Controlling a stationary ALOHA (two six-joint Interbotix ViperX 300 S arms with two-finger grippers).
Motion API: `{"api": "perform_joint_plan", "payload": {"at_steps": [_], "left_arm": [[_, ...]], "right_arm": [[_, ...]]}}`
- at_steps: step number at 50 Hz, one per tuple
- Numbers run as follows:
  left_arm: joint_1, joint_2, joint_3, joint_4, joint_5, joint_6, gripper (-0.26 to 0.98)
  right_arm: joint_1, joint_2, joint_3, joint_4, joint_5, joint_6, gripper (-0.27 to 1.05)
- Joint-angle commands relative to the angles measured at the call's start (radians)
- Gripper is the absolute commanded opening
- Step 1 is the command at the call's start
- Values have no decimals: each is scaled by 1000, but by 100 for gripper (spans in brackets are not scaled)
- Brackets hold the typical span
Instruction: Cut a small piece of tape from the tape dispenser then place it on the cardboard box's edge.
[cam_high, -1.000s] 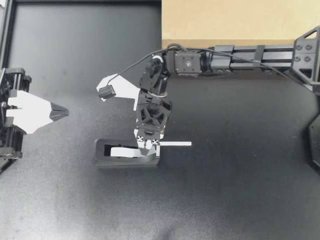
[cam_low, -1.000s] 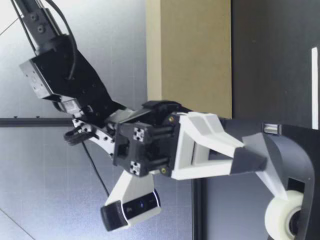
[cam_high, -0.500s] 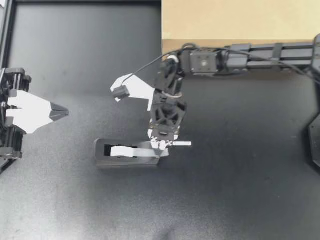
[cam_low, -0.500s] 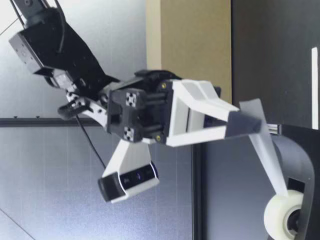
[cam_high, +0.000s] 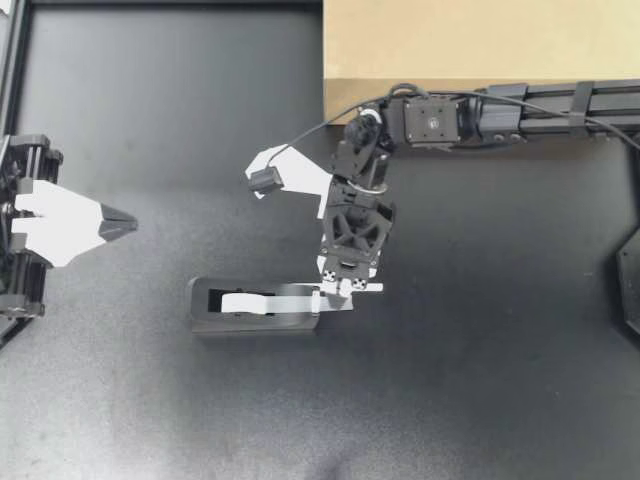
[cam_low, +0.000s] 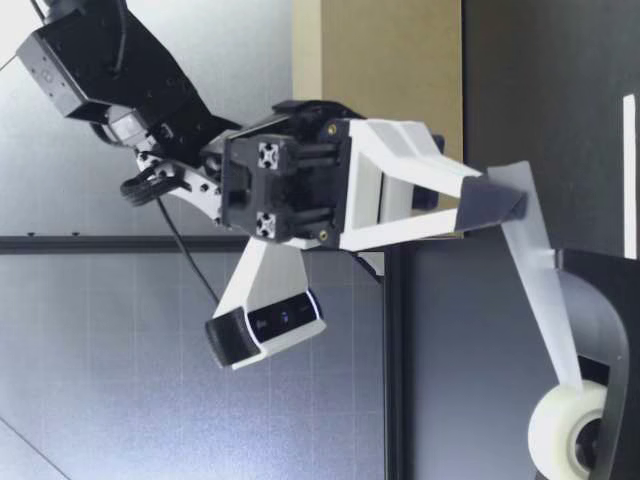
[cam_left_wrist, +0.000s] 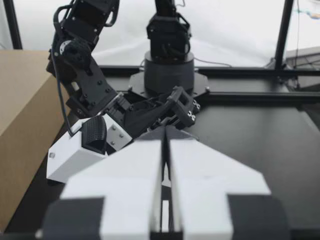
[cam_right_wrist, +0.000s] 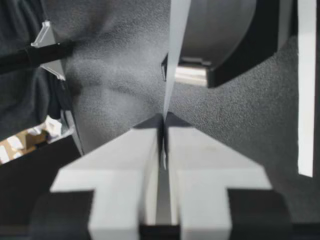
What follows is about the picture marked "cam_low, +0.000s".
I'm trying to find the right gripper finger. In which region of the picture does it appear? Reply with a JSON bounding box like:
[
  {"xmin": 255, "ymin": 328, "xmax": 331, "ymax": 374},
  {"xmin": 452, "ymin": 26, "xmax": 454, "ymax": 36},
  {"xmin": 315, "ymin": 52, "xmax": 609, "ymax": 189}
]
[{"xmin": 337, "ymin": 117, "xmax": 530, "ymax": 252}]

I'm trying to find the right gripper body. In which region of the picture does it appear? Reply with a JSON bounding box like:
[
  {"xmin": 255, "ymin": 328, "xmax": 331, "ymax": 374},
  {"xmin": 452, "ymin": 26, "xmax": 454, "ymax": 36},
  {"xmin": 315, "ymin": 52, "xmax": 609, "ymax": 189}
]
[{"xmin": 218, "ymin": 98, "xmax": 370, "ymax": 250}]

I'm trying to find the clear tape piece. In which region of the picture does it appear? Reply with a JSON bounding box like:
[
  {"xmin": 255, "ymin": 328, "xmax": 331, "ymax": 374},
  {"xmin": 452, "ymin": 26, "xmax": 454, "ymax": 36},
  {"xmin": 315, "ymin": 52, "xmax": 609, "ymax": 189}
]
[{"xmin": 485, "ymin": 159, "xmax": 585, "ymax": 397}]

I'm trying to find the black tape dispenser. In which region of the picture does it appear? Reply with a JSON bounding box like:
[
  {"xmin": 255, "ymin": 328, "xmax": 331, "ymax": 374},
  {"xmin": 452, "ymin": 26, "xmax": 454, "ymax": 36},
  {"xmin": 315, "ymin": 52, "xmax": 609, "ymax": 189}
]
[{"xmin": 526, "ymin": 247, "xmax": 640, "ymax": 480}]

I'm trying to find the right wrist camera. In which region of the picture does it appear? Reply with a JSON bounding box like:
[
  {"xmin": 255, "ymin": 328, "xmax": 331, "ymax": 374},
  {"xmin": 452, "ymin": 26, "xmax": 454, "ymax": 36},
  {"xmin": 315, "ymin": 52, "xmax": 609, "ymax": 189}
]
[{"xmin": 203, "ymin": 234, "xmax": 387, "ymax": 372}]

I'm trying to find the black cable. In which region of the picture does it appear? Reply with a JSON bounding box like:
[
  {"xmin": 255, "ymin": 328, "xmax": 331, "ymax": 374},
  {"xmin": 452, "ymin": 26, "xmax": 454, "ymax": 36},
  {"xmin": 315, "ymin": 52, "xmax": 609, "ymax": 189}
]
[{"xmin": 119, "ymin": 167, "xmax": 222, "ymax": 304}]

